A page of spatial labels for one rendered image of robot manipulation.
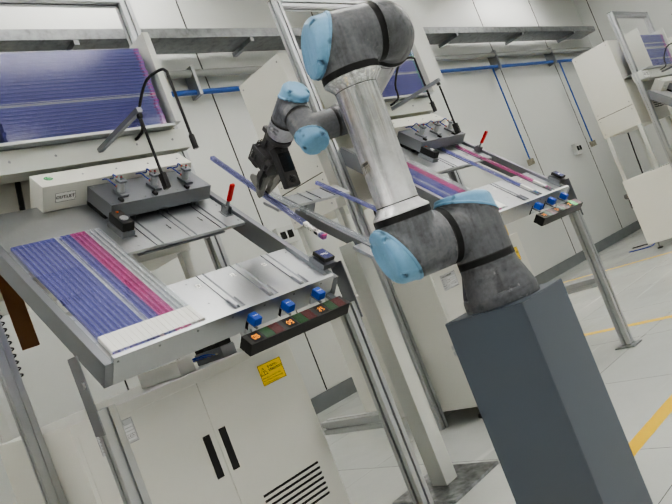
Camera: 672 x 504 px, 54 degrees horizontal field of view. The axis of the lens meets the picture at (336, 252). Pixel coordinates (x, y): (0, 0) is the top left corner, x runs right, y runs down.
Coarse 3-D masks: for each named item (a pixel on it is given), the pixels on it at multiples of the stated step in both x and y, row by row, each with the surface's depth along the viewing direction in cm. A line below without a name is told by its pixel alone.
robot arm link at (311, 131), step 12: (300, 108) 165; (288, 120) 165; (300, 120) 162; (312, 120) 162; (324, 120) 163; (336, 120) 164; (300, 132) 161; (312, 132) 160; (324, 132) 161; (336, 132) 165; (300, 144) 162; (312, 144) 161; (324, 144) 163
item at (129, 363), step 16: (304, 288) 175; (256, 304) 163; (272, 304) 168; (304, 304) 178; (208, 320) 154; (224, 320) 157; (240, 320) 161; (176, 336) 147; (192, 336) 151; (208, 336) 155; (224, 336) 160; (128, 352) 139; (144, 352) 142; (160, 352) 146; (176, 352) 150; (192, 352) 154; (128, 368) 141; (144, 368) 145
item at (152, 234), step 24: (0, 216) 180; (24, 216) 183; (48, 216) 185; (72, 216) 188; (96, 216) 190; (144, 216) 195; (168, 216) 198; (192, 216) 201; (216, 216) 204; (0, 240) 170; (24, 240) 172; (120, 240) 181; (144, 240) 184; (168, 240) 186; (192, 240) 197
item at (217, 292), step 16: (272, 256) 189; (288, 256) 191; (224, 272) 177; (240, 272) 179; (256, 272) 180; (272, 272) 182; (288, 272) 183; (304, 272) 185; (176, 288) 166; (192, 288) 168; (208, 288) 169; (224, 288) 170; (240, 288) 172; (256, 288) 173; (272, 288) 173; (288, 288) 176; (192, 304) 162; (208, 304) 163; (224, 304) 164; (240, 304) 165
